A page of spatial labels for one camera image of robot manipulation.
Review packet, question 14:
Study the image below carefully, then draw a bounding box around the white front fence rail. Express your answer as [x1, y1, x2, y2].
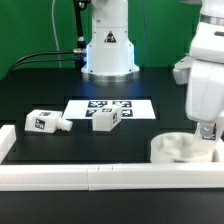
[0, 163, 224, 191]

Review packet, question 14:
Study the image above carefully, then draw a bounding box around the grey thin cable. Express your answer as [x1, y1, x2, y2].
[50, 0, 63, 69]

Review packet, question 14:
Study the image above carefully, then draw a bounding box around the white right fence rail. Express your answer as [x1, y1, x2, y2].
[214, 139, 224, 163]

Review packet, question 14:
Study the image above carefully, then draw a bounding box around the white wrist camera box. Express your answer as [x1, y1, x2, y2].
[173, 56, 194, 85]

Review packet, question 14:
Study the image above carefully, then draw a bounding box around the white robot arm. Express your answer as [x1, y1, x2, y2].
[82, 0, 224, 139]

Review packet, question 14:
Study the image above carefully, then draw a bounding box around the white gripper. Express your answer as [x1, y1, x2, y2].
[186, 23, 224, 140]

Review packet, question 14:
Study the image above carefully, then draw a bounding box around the black cable pair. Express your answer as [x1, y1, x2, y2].
[9, 49, 84, 72]

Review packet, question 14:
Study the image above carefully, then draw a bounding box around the black camera stand pole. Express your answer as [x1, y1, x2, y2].
[73, 0, 86, 71]

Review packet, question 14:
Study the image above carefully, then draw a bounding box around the white left fence rail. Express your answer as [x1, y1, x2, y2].
[0, 125, 16, 164]

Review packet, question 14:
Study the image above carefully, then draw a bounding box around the white round stool seat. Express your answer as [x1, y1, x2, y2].
[150, 132, 214, 163]

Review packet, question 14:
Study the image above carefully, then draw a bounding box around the white fence rail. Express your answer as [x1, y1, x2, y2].
[0, 163, 224, 191]
[0, 125, 16, 164]
[214, 139, 224, 163]

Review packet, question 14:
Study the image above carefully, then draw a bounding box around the white marker sheet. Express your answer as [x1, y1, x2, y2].
[63, 99, 156, 120]

